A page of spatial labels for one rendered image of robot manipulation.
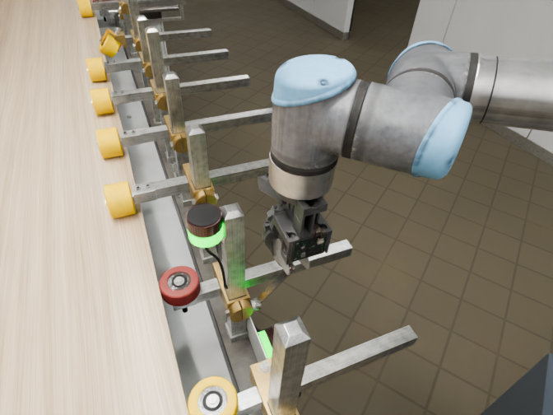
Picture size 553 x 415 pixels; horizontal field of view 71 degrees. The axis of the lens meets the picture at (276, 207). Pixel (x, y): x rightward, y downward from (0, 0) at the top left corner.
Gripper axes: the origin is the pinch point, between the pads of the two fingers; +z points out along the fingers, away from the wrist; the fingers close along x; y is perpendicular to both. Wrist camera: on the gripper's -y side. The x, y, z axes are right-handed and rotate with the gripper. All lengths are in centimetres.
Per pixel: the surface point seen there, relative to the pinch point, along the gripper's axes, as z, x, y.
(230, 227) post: -6.6, -8.7, -4.8
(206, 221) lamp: -9.4, -12.4, -4.9
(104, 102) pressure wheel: 8, -26, -81
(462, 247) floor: 103, 134, -47
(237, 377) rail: 31.5, -11.2, 4.5
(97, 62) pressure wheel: 6, -26, -108
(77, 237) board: 12.0, -37.0, -30.1
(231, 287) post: 10.6, -9.0, -4.5
